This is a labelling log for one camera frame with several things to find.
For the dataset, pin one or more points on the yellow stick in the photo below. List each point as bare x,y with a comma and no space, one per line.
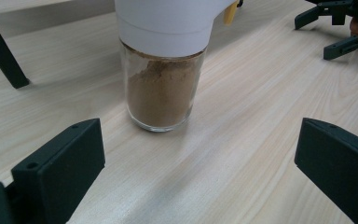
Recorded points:
230,15

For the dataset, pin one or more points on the small black object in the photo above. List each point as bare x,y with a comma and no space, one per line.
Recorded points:
240,3

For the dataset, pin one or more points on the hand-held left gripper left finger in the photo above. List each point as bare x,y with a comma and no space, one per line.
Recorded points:
59,168

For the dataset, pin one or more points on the black metal stand leg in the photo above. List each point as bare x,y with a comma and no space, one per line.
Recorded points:
0,53

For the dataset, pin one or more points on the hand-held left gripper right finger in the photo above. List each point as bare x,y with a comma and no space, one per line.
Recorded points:
338,165

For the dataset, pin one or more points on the glass jar with white lid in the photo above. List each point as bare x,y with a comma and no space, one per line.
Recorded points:
161,90

